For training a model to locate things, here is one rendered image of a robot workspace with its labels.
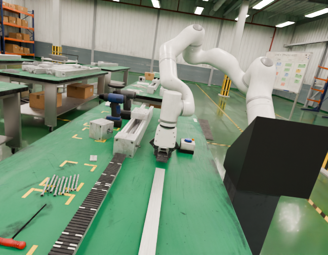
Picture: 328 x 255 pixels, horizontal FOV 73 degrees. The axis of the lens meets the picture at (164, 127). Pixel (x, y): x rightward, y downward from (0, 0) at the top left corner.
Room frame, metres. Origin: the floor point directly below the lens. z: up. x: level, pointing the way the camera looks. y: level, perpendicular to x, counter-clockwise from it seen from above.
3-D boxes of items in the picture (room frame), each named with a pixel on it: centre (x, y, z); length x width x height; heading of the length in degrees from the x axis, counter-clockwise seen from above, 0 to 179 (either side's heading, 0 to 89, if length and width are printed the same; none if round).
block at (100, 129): (1.18, 0.34, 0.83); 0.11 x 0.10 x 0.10; 68
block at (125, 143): (1.02, 0.16, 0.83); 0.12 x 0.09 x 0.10; 89
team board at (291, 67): (6.32, -2.92, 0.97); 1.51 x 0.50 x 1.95; 20
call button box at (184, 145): (1.18, -0.14, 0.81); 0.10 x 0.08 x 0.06; 89
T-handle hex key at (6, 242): (0.48, 0.32, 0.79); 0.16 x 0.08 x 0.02; 178
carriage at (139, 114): (1.47, 0.17, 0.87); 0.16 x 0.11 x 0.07; 179
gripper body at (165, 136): (1.01, -0.01, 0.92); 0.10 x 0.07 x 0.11; 89
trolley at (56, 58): (5.75, 2.84, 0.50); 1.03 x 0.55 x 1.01; 5
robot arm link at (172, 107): (1.01, -0.02, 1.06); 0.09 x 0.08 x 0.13; 104
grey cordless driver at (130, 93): (1.65, 0.35, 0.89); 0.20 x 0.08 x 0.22; 98
